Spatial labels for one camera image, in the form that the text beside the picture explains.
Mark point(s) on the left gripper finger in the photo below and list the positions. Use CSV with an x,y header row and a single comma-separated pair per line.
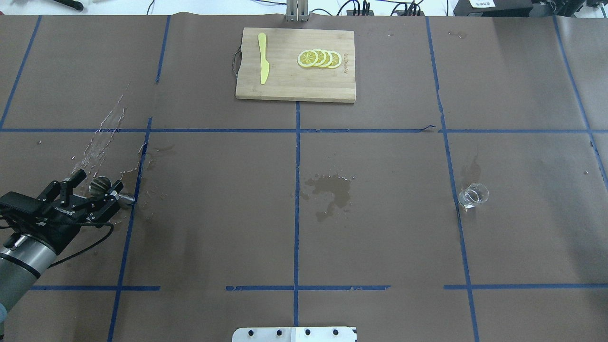
x,y
105,206
67,186

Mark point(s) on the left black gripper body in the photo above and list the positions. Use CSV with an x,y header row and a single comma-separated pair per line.
x,y
56,231

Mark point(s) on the steel double jigger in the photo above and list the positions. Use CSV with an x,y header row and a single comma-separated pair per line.
x,y
101,185

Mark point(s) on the clear glass beaker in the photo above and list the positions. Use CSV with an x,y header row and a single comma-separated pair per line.
x,y
473,196

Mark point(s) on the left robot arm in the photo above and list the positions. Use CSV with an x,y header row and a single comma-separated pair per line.
x,y
24,260

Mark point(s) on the bamboo cutting board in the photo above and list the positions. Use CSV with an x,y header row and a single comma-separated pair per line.
x,y
289,81

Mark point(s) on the yellow plastic knife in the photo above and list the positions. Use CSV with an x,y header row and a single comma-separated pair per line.
x,y
264,63

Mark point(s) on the lemon slice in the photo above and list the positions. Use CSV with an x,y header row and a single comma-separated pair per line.
x,y
328,59
322,57
336,60
307,58

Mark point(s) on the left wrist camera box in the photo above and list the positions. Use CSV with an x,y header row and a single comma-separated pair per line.
x,y
17,206

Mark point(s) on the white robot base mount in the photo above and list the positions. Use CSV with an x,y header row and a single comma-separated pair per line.
x,y
296,334

